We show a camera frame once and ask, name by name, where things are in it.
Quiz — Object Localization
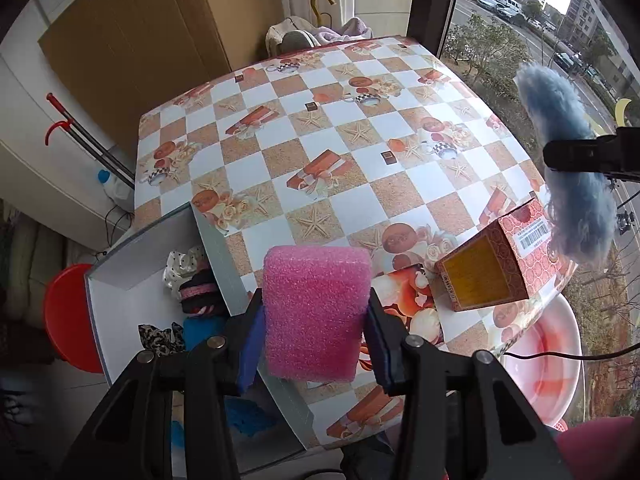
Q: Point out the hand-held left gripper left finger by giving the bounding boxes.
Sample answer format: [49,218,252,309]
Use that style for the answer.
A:
[60,287,266,480]

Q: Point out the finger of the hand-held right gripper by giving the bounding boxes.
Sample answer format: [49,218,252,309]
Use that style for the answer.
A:
[543,126,640,184]

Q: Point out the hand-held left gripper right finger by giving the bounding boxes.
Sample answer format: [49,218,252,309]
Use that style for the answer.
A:
[362,290,573,480]

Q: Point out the blue fluffy cloth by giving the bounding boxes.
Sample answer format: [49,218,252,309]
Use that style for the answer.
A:
[515,62,618,263]

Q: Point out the pink sponge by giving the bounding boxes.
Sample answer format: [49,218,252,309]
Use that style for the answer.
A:
[262,245,373,383]

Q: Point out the striped knitted sock roll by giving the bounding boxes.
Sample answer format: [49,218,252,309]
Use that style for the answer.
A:
[179,269,231,317]

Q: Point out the leopard print scrunchie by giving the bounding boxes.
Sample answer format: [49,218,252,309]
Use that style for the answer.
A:
[138,322,186,358]

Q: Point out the white polka dot scrunchie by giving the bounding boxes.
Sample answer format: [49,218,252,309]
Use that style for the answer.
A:
[162,246,208,301]

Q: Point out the grey storage box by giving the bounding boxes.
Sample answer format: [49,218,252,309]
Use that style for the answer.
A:
[84,202,313,476]

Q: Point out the blue textured cloth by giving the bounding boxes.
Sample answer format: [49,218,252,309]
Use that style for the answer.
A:
[170,397,281,453]

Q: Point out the red patterned carton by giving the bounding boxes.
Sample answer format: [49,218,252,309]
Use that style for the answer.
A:
[434,197,563,313]

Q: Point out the pink plastic basin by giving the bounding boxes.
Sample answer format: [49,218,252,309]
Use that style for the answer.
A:
[500,292,586,428]

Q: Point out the red plastic stool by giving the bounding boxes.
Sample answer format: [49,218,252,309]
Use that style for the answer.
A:
[42,262,106,376]

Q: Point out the checkered printed tablecloth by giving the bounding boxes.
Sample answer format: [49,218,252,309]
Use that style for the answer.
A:
[134,35,576,453]

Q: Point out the white bottle with blue cap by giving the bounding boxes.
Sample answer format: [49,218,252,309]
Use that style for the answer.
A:
[97,169,135,206]

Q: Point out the person's pink clothing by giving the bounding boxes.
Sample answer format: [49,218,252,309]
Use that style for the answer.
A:
[562,415,640,480]

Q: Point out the pink towel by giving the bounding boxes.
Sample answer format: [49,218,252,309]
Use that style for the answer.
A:
[320,16,373,43]

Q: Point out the white cabinet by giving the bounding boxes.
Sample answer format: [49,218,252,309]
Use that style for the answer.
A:
[0,0,136,251]

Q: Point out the brown cardboard sheet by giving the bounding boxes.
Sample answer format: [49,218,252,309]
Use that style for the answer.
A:
[37,0,283,161]

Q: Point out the thin black cable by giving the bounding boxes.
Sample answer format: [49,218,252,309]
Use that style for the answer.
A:
[102,205,136,256]

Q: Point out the dark window frame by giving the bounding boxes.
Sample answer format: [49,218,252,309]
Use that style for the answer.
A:
[407,0,461,58]

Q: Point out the red handled mop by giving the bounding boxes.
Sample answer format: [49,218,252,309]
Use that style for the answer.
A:
[45,92,136,186]

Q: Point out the yellow umbrella handle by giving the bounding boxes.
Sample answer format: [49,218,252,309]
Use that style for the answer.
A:
[310,0,337,26]

